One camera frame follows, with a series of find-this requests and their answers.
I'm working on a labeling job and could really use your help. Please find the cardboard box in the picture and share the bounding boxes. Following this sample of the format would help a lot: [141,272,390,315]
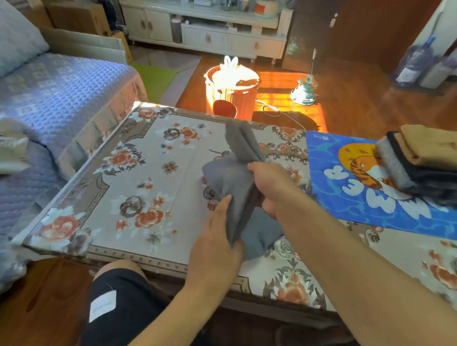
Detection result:
[44,0,114,37]

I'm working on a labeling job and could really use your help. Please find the grey folded towel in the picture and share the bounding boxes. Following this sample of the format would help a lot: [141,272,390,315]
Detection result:
[373,137,418,191]

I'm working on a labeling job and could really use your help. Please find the person's right forearm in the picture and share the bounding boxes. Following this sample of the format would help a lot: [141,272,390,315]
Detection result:
[268,189,457,346]

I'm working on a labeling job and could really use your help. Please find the person's left hand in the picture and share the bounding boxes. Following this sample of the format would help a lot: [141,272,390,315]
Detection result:
[184,192,248,299]

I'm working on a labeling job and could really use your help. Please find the tan folded towel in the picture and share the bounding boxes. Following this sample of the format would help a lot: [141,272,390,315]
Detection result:
[392,123,457,174]

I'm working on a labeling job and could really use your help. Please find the person's black shorts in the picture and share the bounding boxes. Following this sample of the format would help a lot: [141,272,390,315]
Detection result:
[80,266,223,346]

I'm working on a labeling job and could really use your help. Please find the floral tablecloth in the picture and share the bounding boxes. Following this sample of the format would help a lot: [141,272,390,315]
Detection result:
[20,95,457,321]

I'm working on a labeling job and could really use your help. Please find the blue sofa cushion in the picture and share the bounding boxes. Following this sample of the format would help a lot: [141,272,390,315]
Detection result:
[0,0,53,88]

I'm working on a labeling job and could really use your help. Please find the blue cartoon mat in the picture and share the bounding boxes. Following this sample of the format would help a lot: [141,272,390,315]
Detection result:
[300,130,457,243]

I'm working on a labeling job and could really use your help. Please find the blue quilted sofa cover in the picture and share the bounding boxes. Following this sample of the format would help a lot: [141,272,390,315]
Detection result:
[0,49,151,343]

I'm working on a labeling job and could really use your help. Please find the grey towel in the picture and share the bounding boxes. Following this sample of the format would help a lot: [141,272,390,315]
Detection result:
[196,117,291,264]
[373,137,418,191]

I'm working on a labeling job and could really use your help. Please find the orange wooden bucket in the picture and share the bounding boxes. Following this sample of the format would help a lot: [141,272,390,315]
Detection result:
[201,54,262,122]

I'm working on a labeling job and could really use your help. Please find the dark slipper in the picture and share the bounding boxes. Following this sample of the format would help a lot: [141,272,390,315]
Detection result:
[274,322,359,346]

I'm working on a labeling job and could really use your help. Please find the white tv cabinet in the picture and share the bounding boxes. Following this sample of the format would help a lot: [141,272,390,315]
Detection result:
[115,0,294,65]

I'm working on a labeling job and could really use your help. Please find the black folded towel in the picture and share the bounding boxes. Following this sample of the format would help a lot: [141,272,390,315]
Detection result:
[382,130,457,201]

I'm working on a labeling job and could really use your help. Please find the white cloth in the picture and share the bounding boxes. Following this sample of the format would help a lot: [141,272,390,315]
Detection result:
[0,115,33,179]

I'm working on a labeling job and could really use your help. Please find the person's left forearm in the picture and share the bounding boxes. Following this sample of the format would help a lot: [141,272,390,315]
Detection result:
[119,278,231,346]

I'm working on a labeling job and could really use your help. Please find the blue water bottle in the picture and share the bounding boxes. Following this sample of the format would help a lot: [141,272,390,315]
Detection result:
[394,33,437,89]

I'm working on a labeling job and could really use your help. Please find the green floor mat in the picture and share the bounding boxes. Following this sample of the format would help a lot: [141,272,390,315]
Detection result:
[129,63,179,106]

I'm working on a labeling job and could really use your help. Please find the person's right hand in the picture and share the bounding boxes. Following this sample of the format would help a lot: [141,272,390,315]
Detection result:
[244,161,311,222]

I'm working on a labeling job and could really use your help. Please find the white cable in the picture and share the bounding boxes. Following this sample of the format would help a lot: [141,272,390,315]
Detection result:
[253,99,308,131]

